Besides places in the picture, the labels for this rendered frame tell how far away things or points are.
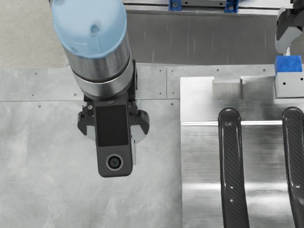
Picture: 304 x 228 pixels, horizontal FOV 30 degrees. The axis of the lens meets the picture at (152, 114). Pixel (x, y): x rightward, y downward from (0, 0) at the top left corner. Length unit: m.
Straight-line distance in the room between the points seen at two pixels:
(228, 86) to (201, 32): 0.83
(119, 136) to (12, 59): 1.41
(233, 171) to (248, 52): 0.91
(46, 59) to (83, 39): 1.51
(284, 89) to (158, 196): 0.29
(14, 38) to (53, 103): 1.08
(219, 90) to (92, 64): 0.44
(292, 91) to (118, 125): 0.36
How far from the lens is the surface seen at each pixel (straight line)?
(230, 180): 0.95
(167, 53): 1.81
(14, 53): 2.13
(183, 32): 1.85
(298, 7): 0.80
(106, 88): 0.68
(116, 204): 1.02
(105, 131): 0.74
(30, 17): 2.20
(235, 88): 1.03
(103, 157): 0.74
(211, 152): 0.96
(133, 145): 0.88
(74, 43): 0.59
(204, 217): 0.91
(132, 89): 0.78
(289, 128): 0.99
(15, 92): 1.14
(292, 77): 0.99
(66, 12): 0.59
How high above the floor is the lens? 1.79
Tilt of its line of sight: 67 degrees down
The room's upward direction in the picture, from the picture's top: 6 degrees counter-clockwise
